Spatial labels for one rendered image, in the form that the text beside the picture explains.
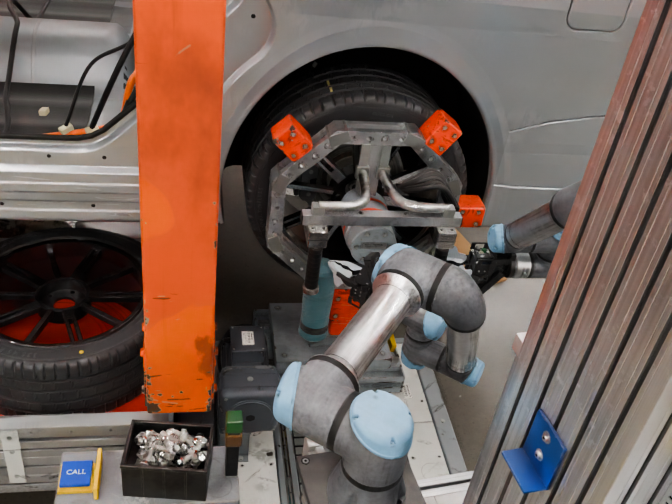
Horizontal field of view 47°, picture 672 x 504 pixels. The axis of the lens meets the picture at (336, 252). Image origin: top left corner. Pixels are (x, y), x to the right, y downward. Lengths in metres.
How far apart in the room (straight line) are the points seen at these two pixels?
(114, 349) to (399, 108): 1.03
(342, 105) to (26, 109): 1.15
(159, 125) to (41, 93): 1.39
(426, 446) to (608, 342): 1.70
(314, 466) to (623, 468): 0.73
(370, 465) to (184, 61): 0.80
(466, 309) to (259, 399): 0.81
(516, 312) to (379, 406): 2.05
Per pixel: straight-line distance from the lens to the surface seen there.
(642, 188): 0.92
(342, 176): 2.24
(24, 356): 2.26
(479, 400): 2.95
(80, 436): 2.27
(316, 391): 1.41
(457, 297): 1.66
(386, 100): 2.13
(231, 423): 1.85
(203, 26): 1.45
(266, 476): 2.49
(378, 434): 1.35
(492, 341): 3.21
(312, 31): 2.03
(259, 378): 2.30
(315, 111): 2.11
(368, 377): 2.68
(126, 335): 2.28
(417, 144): 2.11
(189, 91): 1.50
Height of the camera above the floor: 2.06
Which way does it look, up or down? 36 degrees down
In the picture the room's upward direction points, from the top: 9 degrees clockwise
